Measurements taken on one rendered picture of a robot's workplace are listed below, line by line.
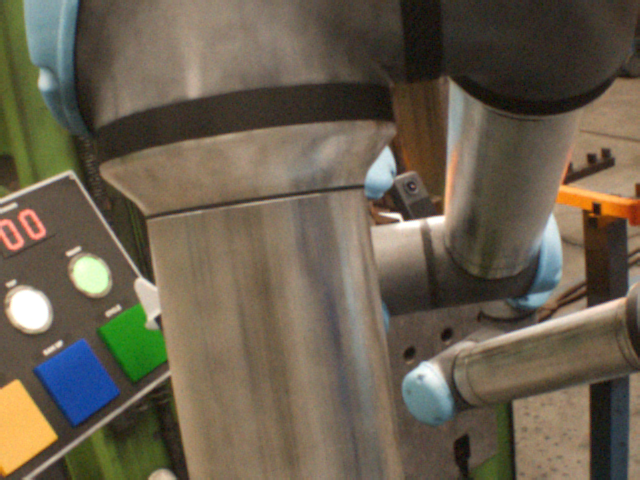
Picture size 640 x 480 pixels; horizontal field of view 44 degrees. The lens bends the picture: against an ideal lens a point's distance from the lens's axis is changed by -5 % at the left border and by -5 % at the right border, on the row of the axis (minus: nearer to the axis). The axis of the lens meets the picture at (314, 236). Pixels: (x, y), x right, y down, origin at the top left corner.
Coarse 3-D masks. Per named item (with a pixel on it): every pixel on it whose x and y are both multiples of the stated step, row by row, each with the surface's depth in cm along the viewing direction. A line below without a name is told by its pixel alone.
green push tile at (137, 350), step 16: (112, 320) 93; (128, 320) 94; (144, 320) 96; (112, 336) 92; (128, 336) 93; (144, 336) 95; (160, 336) 96; (112, 352) 91; (128, 352) 92; (144, 352) 94; (160, 352) 95; (128, 368) 91; (144, 368) 93
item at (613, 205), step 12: (564, 192) 135; (576, 192) 133; (588, 192) 132; (576, 204) 133; (588, 204) 131; (612, 204) 126; (624, 204) 124; (636, 204) 121; (624, 216) 124; (636, 216) 121
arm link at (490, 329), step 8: (536, 312) 104; (488, 320) 104; (496, 320) 103; (504, 320) 102; (512, 320) 102; (520, 320) 102; (528, 320) 102; (536, 320) 104; (488, 328) 104; (496, 328) 103; (504, 328) 103; (512, 328) 102; (520, 328) 102; (472, 336) 103; (480, 336) 102; (488, 336) 102; (496, 336) 102
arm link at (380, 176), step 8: (384, 152) 71; (384, 160) 70; (392, 160) 71; (376, 168) 69; (384, 168) 70; (392, 168) 71; (368, 176) 68; (376, 176) 68; (384, 176) 69; (392, 176) 71; (368, 184) 68; (376, 184) 68; (384, 184) 69; (368, 192) 69; (376, 192) 69; (368, 200) 70
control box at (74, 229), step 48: (48, 192) 95; (0, 240) 87; (48, 240) 92; (96, 240) 97; (0, 288) 85; (48, 288) 89; (0, 336) 82; (48, 336) 86; (96, 336) 91; (0, 384) 80; (144, 384) 92
